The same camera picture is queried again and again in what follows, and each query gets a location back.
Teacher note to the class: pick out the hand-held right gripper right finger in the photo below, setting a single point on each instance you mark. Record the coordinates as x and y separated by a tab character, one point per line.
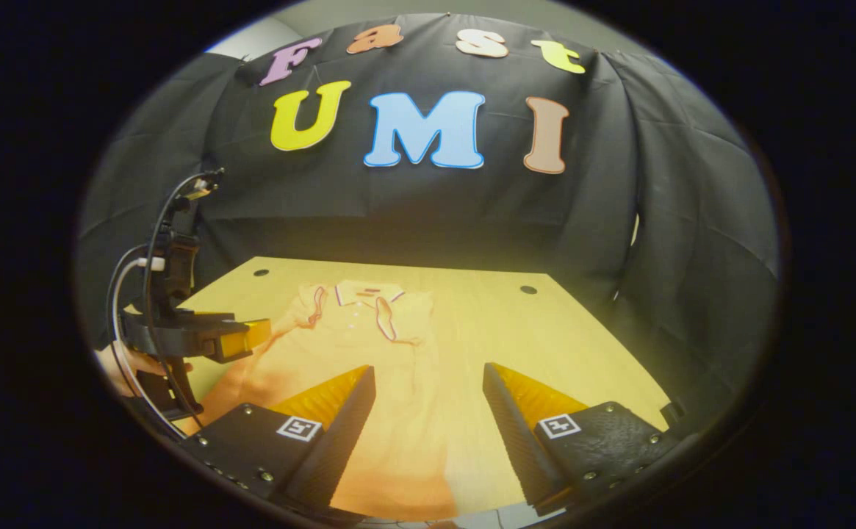
519	441

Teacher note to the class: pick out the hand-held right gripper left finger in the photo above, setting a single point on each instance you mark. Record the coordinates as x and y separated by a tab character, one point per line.
336	441

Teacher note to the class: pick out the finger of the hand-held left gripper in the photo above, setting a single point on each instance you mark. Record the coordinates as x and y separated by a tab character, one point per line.
244	339

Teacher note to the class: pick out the orange T-shirt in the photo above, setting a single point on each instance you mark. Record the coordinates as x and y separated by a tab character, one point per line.
369	345

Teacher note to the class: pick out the dark block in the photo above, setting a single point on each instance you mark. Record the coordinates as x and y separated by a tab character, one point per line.
674	413

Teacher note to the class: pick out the black backdrop cloth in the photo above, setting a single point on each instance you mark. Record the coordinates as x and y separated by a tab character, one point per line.
428	213

